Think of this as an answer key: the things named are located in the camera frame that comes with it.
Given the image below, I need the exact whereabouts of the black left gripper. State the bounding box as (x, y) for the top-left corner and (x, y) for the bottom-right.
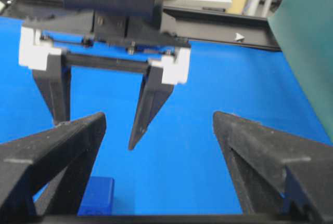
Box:
(18, 11), (191, 150)

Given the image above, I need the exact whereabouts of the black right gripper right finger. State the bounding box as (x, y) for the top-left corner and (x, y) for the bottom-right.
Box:
(213, 111), (332, 221)

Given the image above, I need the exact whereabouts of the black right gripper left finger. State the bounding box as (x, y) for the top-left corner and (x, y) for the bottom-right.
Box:
(1, 112), (106, 218)

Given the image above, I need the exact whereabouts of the blue block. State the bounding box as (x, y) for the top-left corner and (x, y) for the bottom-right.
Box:
(78, 176), (114, 216)

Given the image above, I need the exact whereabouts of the blue table cloth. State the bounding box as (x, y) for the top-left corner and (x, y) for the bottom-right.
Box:
(0, 15), (333, 216)

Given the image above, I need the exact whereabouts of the green backdrop sheet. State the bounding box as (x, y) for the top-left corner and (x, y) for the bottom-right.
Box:
(268, 0), (332, 138)

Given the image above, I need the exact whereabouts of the black aluminium frame rail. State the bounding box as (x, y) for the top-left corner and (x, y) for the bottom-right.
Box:
(1, 0), (281, 51)

